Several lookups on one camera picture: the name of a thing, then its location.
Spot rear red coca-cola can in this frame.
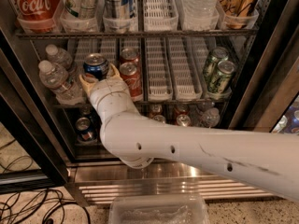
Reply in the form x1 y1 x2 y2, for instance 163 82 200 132
120 48 140 65

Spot blue pepsi can bottom shelf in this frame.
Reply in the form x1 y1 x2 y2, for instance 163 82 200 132
75 117 97 142

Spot front brown can bottom shelf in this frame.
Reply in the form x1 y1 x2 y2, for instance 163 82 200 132
152 115 166 124

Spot front red coca-cola can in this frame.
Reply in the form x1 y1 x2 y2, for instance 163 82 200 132
120 63 142 101

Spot large coca-cola can top shelf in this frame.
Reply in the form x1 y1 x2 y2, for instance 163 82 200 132
7 0 63 21

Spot red can shelf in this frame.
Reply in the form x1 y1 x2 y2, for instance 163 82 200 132
173 104 190 118
176 114 192 127

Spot black floor cables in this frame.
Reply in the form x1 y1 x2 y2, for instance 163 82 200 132
0 138 92 224

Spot rear red can bottom shelf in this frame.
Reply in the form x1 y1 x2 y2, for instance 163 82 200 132
173 104 190 118

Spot green soda can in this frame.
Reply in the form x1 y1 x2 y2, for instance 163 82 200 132
203 47 229 80
207 61 236 93

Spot cans behind glass door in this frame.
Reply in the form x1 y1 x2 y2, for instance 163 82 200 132
272 106 299 134

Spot front green soda can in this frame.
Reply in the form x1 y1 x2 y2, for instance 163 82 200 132
207 61 236 93

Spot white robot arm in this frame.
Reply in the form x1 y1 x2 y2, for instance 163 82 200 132
79 65 299 202

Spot empty white tray top shelf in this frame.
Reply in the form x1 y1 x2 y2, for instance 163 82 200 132
143 0 178 32

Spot red coca-cola can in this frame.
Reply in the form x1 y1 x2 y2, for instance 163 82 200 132
120 48 140 65
120 63 142 101

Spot front clear water bottle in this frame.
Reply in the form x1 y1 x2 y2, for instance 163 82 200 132
38 60 85 105

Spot front red can bottom shelf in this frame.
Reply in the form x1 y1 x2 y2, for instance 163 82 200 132
176 114 192 127

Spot clear water bottle bottom shelf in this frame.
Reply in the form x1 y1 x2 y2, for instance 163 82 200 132
200 107 220 128

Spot rear green soda can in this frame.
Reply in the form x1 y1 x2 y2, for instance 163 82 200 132
203 47 229 80

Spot rear clear water bottle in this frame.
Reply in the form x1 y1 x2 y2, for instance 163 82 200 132
45 44 75 72

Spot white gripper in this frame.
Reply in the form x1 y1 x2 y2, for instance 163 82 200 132
78 63 140 122

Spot clear plastic bin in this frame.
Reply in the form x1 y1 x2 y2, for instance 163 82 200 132
108 194 210 224

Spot rear brown can bottom shelf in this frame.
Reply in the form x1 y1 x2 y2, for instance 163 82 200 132
149 104 163 118

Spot brown can shelf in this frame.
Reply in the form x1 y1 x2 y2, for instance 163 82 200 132
152 115 166 124
149 104 163 118

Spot blue pepsi can shelf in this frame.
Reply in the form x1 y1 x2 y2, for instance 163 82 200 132
75 117 97 142
83 53 108 80

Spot silver blue can top shelf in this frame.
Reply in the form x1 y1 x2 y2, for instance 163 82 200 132
105 0 135 20

